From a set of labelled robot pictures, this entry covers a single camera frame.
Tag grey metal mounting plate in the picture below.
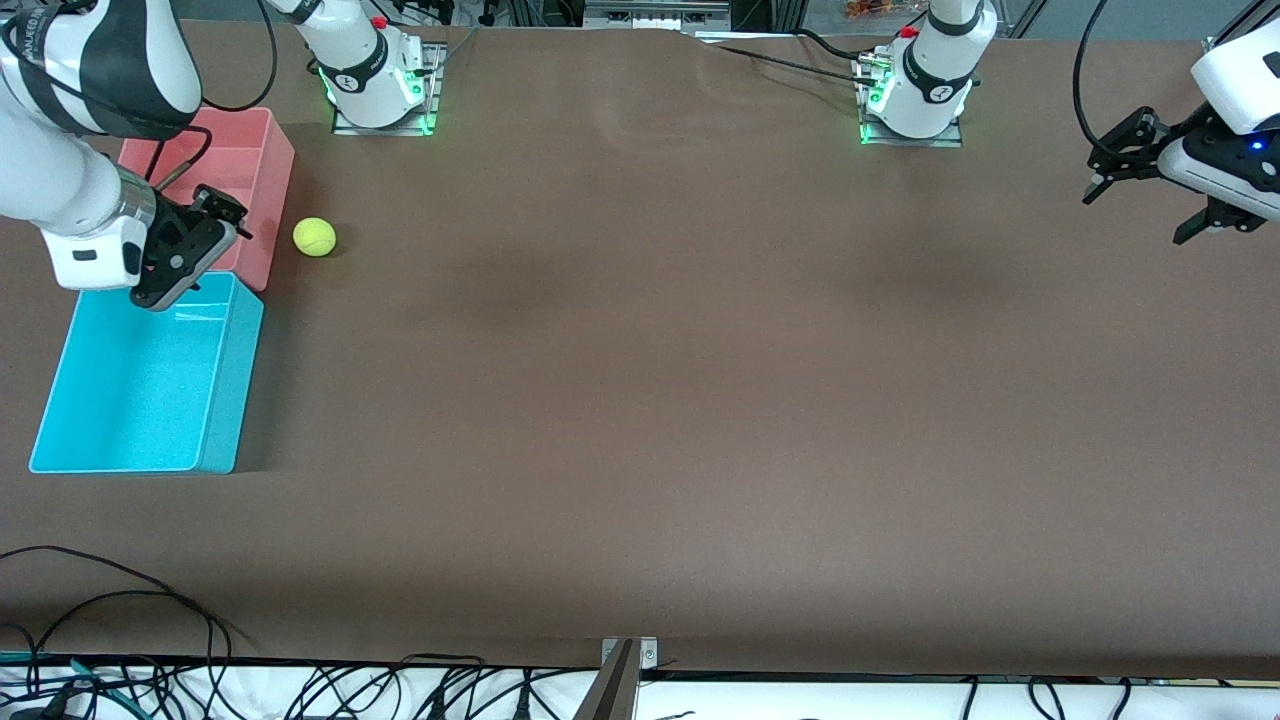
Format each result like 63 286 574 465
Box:
602 637 658 671

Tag arched black table cable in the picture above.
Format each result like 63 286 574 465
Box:
28 590 219 691

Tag black base cable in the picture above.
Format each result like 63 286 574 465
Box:
695 38 883 88

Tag blue plastic bin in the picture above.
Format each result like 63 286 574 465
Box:
28 271 266 475

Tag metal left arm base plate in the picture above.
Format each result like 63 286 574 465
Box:
858 50 964 148

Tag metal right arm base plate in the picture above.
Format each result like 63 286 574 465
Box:
333 45 442 136

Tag black right arm cable loop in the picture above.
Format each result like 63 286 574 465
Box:
200 0 279 113

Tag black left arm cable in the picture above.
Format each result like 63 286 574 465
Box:
1073 0 1113 179

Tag dark metal camera post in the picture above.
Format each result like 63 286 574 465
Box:
572 640 641 720

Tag silver aluminium frame rail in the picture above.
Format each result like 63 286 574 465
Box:
1205 0 1280 53

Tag teal cable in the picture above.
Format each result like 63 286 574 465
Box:
0 652 136 713

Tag pink plastic bin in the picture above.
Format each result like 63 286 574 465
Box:
118 106 297 292

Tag grey power strip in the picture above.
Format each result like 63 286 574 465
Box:
583 0 733 31

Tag long black table cable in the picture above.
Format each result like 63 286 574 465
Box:
0 545 233 661

